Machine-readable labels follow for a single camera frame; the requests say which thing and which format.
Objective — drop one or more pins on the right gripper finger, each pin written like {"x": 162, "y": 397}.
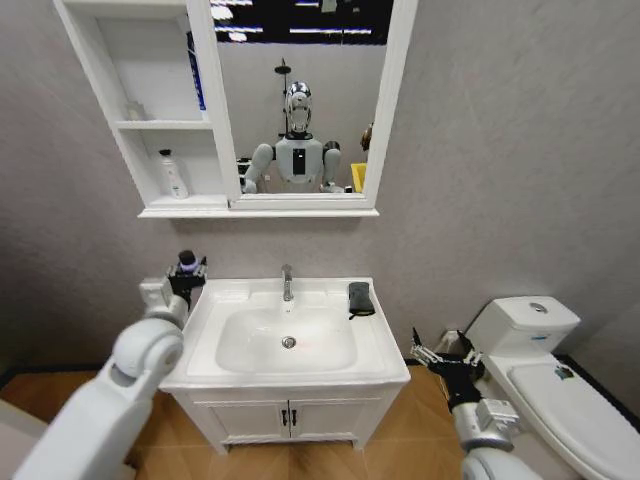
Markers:
{"x": 473, "y": 354}
{"x": 423, "y": 353}

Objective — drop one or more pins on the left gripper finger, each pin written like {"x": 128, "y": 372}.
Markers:
{"x": 173, "y": 270}
{"x": 202, "y": 268}

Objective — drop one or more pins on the lilac bottle with black cap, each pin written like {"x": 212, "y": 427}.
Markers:
{"x": 188, "y": 262}

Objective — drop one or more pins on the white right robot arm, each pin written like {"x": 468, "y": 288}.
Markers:
{"x": 482, "y": 435}

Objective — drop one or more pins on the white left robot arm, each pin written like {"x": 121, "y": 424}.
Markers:
{"x": 125, "y": 380}

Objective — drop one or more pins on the white ceramic washbasin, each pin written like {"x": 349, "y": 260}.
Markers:
{"x": 285, "y": 330}

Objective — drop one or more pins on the white vanity cabinet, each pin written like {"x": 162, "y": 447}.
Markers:
{"x": 285, "y": 415}

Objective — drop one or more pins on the cabinet mirror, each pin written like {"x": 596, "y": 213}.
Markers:
{"x": 300, "y": 100}

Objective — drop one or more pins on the white water supply fitting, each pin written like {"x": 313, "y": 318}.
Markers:
{"x": 450, "y": 341}

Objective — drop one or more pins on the white toilet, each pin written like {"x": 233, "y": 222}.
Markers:
{"x": 525, "y": 325}

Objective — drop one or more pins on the silver toilet flush button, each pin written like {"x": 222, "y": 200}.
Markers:
{"x": 537, "y": 306}

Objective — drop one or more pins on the chrome faucet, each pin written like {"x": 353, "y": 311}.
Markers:
{"x": 287, "y": 283}

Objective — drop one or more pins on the white bottle with black cap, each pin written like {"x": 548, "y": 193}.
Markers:
{"x": 173, "y": 176}

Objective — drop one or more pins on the chrome basin drain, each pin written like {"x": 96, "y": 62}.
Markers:
{"x": 288, "y": 342}

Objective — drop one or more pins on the white toilet lid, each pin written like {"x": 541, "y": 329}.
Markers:
{"x": 580, "y": 415}

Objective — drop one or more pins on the small clear jar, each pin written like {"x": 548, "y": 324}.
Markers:
{"x": 135, "y": 111}

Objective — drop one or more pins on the pale robot front shell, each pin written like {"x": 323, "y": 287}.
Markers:
{"x": 17, "y": 425}

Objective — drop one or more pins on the white wall cabinet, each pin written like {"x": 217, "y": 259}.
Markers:
{"x": 165, "y": 150}

